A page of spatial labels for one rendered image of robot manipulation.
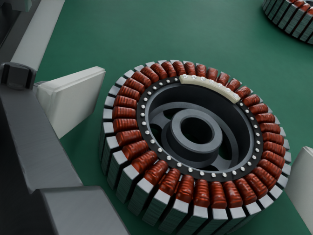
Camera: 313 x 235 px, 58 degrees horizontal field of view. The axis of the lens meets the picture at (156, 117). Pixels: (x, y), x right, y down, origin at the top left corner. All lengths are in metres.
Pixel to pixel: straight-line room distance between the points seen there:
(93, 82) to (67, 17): 0.13
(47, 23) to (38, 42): 0.03
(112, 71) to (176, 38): 0.08
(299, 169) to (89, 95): 0.13
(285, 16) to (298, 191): 0.24
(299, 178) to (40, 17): 0.24
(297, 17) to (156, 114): 0.23
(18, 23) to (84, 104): 0.11
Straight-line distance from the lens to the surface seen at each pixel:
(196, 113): 0.18
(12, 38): 0.23
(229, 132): 0.19
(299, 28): 0.37
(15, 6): 0.25
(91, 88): 0.16
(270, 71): 0.30
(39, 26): 0.27
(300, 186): 0.18
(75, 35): 0.26
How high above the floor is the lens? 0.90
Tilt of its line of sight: 48 degrees down
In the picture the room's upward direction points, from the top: 20 degrees clockwise
